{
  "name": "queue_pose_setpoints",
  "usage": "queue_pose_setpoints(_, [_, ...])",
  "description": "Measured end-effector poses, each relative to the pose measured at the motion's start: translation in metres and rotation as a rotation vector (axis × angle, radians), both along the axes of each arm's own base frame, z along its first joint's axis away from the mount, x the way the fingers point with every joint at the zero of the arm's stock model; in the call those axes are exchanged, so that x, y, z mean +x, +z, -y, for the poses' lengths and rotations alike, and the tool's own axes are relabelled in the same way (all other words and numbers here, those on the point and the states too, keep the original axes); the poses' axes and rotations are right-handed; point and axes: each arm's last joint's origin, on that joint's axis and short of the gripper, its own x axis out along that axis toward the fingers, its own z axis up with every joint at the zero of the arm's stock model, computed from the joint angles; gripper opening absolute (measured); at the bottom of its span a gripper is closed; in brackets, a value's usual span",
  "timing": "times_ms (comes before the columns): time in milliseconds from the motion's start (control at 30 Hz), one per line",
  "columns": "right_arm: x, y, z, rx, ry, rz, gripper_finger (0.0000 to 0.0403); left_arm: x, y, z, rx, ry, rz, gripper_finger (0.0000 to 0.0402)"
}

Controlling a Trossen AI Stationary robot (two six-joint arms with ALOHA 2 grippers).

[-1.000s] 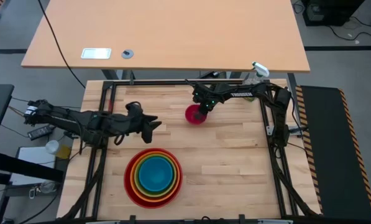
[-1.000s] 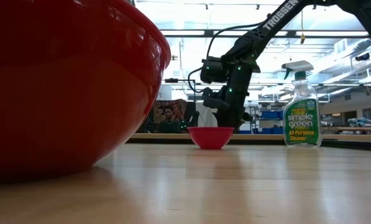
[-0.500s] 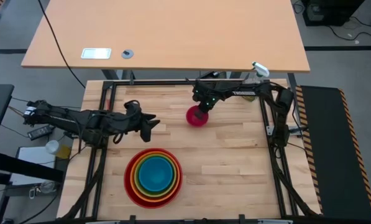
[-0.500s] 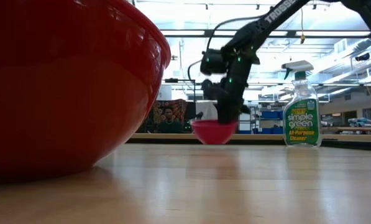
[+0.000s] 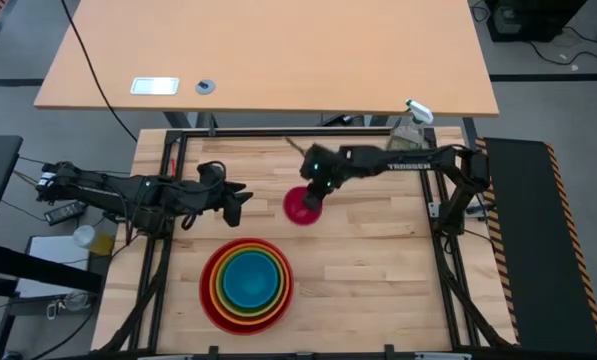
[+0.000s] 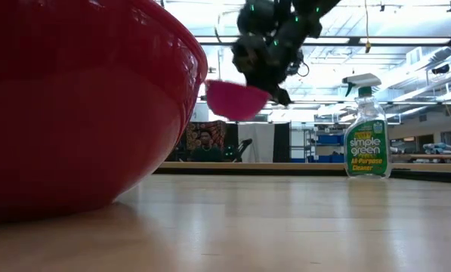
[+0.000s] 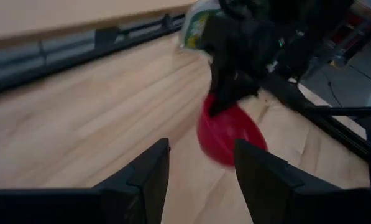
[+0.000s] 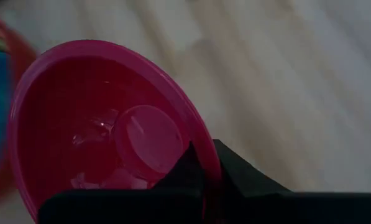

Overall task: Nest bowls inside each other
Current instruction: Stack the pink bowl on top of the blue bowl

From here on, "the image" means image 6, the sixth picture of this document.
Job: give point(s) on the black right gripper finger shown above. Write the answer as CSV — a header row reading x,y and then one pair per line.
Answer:
x,y
282,96

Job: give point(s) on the small pink plastic bowl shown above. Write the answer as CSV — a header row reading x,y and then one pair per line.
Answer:
x,y
234,102

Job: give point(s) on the large red plastic bowl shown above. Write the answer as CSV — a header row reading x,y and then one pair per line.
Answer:
x,y
78,113

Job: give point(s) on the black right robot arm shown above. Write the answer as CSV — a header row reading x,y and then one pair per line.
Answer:
x,y
316,7

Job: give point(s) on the black curtain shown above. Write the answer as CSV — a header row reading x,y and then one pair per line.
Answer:
x,y
282,143

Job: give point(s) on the white curtain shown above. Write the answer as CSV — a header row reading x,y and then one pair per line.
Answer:
x,y
256,141

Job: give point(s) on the blue storage bins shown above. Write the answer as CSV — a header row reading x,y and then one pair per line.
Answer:
x,y
329,140

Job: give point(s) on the black background chair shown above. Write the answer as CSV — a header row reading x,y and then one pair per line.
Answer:
x,y
242,149

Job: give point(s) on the long wooden background table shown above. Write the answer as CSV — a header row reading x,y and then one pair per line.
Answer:
x,y
285,167

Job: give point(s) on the person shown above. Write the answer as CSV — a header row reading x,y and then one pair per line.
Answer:
x,y
206,149

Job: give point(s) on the green cleaner spray bottle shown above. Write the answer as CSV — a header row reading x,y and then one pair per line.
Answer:
x,y
366,147

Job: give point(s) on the black ceiling beam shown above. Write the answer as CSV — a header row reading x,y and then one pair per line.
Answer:
x,y
399,41

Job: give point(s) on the light blue background device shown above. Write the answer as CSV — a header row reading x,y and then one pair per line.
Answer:
x,y
442,148

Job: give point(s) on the black overhead camera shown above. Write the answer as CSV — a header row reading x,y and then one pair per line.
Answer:
x,y
303,68

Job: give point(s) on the patterned wall tapestry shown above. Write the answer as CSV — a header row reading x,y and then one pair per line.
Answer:
x,y
215,130

